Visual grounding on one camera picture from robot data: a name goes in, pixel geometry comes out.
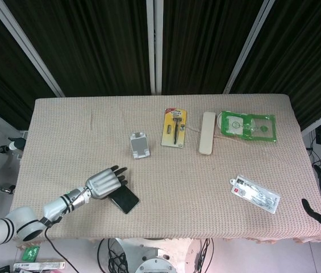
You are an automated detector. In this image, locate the flat white printed box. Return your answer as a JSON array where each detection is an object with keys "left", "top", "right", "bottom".
[{"left": 12, "top": 260, "right": 66, "bottom": 272}]

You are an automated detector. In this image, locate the chrome frame with black handle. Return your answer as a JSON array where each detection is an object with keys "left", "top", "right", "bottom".
[{"left": 0, "top": 136, "right": 26, "bottom": 194}]

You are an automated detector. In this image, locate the grey white robot base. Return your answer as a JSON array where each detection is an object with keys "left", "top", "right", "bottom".
[{"left": 97, "top": 237, "right": 195, "bottom": 273}]

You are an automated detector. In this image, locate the white phone stand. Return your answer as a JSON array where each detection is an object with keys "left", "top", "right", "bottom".
[{"left": 129, "top": 131, "right": 151, "bottom": 160}]

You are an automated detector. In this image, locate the yellow razor blister pack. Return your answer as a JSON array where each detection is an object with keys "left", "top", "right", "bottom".
[{"left": 160, "top": 107, "right": 188, "bottom": 148}]

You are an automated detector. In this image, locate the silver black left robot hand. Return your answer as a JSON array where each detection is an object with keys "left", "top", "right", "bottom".
[{"left": 85, "top": 164, "right": 129, "bottom": 200}]

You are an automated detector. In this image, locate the beige waffle tablecloth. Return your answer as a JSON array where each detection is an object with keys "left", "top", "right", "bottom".
[{"left": 9, "top": 93, "right": 321, "bottom": 245}]

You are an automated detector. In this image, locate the clear white cable package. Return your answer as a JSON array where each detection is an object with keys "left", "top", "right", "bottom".
[{"left": 229, "top": 174, "right": 281, "bottom": 214}]

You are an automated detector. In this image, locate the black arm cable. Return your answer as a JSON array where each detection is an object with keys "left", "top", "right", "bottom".
[{"left": 44, "top": 218, "right": 77, "bottom": 273}]

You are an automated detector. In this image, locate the green white plastic package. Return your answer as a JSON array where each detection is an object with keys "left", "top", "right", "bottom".
[{"left": 216, "top": 110, "right": 277, "bottom": 143}]

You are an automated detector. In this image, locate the small green packet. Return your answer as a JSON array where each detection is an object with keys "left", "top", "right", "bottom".
[{"left": 20, "top": 246, "right": 40, "bottom": 262}]

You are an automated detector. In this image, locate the black smartphone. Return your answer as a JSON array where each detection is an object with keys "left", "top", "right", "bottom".
[{"left": 107, "top": 185, "right": 140, "bottom": 215}]

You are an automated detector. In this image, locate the beige long plastic case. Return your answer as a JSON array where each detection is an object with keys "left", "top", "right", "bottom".
[{"left": 198, "top": 111, "right": 216, "bottom": 156}]

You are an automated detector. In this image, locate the black cable bundle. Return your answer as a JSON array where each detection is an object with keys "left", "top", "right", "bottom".
[
  {"left": 97, "top": 238, "right": 130, "bottom": 273},
  {"left": 195, "top": 238, "right": 215, "bottom": 273}
]

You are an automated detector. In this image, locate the black pleated curtain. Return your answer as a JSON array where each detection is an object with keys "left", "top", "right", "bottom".
[{"left": 0, "top": 0, "right": 321, "bottom": 131}]

